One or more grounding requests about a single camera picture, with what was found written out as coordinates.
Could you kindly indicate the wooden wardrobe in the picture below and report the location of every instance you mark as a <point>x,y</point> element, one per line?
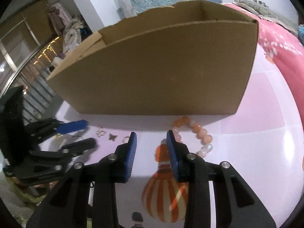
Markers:
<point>27,34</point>

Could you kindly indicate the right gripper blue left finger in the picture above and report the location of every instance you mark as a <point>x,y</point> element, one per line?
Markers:
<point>87,192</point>

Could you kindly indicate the gold ring earring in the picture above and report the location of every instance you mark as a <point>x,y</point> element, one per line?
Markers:
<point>125,139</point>

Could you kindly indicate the pile of clothes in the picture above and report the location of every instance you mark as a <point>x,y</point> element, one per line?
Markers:
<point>73,29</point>

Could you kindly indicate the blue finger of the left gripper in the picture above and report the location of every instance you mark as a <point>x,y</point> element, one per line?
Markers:
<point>38,167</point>
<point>39,131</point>

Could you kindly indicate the small gold butterfly charm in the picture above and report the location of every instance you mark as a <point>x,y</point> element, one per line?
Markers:
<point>112,137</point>

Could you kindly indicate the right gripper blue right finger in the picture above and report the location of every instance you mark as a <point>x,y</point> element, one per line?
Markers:
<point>236,204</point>

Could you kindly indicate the pink floral blanket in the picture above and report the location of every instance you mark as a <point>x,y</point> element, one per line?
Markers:
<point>283,48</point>

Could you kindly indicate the brown cardboard box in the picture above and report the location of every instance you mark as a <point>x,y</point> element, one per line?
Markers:
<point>191,58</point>

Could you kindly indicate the gold butterfly outline pendant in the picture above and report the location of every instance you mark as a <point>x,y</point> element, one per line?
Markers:
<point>101,132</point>

